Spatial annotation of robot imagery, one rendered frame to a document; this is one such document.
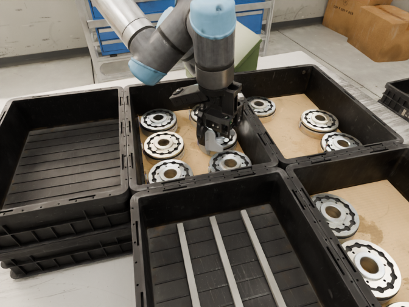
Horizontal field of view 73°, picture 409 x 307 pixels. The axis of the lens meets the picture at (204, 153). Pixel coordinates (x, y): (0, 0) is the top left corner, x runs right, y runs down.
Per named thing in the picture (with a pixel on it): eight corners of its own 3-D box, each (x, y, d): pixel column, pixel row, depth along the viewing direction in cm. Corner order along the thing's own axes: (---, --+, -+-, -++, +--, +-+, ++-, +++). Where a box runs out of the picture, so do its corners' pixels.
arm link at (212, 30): (226, -15, 47) (244, 3, 42) (226, 45, 56) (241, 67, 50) (181, -8, 46) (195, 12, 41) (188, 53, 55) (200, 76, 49)
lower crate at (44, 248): (42, 160, 89) (26, 131, 81) (136, 145, 94) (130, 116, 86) (10, 284, 60) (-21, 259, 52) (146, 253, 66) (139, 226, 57)
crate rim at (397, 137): (224, 80, 85) (224, 73, 83) (311, 69, 90) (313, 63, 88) (279, 173, 57) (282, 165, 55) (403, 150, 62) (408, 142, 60)
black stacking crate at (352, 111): (223, 106, 91) (225, 75, 84) (304, 95, 97) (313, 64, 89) (272, 200, 63) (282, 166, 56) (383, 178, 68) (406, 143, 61)
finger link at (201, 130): (201, 149, 65) (202, 117, 59) (195, 147, 65) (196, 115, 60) (211, 139, 68) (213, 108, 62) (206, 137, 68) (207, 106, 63)
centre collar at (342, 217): (314, 205, 56) (315, 203, 56) (336, 201, 57) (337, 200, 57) (327, 226, 53) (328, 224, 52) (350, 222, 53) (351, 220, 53)
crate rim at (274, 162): (125, 92, 80) (123, 84, 78) (224, 80, 85) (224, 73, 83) (131, 201, 52) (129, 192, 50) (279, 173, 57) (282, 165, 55)
